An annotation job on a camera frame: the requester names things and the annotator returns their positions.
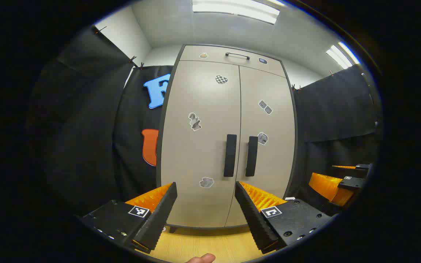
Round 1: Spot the black door handle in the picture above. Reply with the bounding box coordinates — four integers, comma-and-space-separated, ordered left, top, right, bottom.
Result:
246, 136, 259, 177
224, 134, 238, 178

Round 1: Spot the grey cabinet drawer front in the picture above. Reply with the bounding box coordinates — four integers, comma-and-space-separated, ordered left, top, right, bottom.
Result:
179, 45, 287, 78

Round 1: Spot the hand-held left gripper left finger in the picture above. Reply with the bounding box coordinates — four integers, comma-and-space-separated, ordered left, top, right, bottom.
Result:
77, 182, 178, 254

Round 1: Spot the black backdrop cloth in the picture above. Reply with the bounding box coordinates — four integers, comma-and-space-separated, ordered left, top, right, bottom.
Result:
285, 64, 381, 216
28, 26, 174, 220

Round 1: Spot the wide ceiling light panel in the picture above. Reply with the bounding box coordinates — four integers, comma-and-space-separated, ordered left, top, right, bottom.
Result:
191, 0, 281, 25

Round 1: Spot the narrow ceiling light panel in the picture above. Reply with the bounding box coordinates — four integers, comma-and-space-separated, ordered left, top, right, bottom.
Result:
325, 41, 361, 70

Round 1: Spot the grey double-door shoe cabinet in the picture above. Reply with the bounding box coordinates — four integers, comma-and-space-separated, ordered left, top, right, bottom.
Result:
156, 44, 299, 233

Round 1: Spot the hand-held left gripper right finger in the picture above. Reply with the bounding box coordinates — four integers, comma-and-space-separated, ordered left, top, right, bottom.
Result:
234, 181, 335, 255

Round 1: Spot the grey cabinet door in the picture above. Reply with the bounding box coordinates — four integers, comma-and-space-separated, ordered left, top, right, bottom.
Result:
159, 60, 241, 229
225, 66, 297, 228

